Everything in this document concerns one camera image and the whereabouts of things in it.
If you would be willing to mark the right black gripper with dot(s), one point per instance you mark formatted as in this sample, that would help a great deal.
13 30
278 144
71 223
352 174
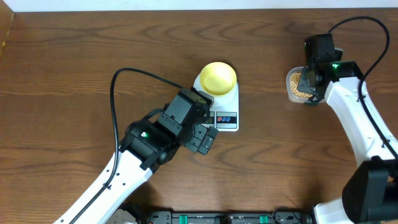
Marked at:
302 86

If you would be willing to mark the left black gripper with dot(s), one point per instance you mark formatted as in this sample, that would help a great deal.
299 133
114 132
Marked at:
196 142

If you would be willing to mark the yellow plastic bowl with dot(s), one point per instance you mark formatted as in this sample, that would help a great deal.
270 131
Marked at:
218 78

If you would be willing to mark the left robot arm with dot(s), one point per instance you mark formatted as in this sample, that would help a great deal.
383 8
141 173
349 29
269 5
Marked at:
147 144

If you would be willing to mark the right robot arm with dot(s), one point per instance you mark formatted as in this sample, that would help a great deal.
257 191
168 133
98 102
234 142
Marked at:
370 196

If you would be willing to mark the white digital kitchen scale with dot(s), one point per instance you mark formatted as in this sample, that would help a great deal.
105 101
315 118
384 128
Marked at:
224 112

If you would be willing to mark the soybeans in container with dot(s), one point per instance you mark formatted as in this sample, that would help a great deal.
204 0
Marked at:
294 82

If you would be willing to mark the clear plastic container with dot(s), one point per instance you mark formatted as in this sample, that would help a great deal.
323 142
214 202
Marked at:
291 96

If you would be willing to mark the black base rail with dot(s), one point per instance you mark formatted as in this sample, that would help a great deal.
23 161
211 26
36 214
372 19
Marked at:
282 215

